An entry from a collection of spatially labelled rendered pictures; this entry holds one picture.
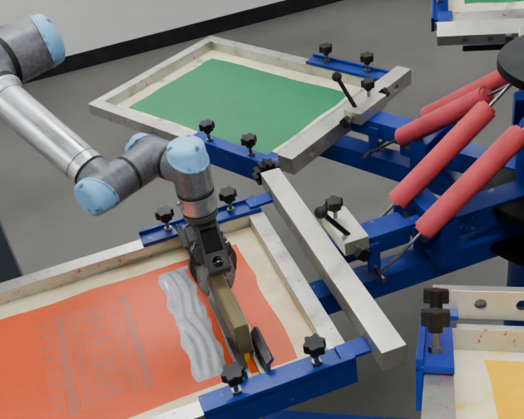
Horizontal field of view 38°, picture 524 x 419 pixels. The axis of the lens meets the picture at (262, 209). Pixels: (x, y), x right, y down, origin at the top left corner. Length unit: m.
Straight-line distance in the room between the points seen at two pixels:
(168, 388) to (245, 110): 1.12
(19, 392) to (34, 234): 2.23
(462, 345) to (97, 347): 0.78
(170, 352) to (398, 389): 1.28
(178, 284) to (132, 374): 0.27
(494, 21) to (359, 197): 1.48
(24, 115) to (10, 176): 2.82
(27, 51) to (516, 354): 1.12
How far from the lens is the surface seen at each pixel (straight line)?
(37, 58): 1.69
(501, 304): 1.36
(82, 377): 1.63
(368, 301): 1.52
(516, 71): 1.70
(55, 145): 1.51
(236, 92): 2.52
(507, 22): 2.34
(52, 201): 4.03
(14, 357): 1.73
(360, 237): 1.62
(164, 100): 2.56
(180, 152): 1.43
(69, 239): 3.71
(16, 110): 1.57
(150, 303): 1.74
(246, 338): 1.50
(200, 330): 1.63
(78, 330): 1.73
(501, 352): 1.31
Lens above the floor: 2.08
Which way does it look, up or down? 35 degrees down
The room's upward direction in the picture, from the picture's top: 9 degrees counter-clockwise
